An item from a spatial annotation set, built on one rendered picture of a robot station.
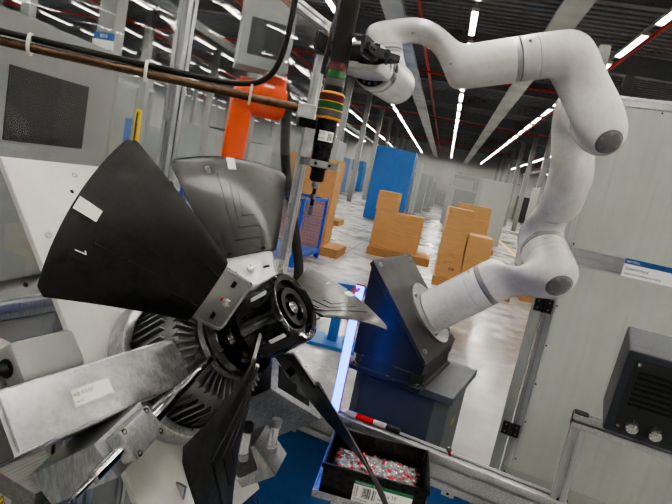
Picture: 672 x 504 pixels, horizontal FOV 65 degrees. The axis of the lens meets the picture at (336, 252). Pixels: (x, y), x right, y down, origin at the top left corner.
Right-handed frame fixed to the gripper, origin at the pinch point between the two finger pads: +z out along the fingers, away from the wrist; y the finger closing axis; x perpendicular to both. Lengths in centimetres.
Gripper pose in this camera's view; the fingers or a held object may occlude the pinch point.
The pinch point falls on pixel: (341, 43)
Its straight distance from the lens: 95.6
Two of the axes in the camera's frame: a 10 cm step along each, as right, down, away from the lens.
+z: -4.0, 0.6, -9.1
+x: 1.9, -9.7, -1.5
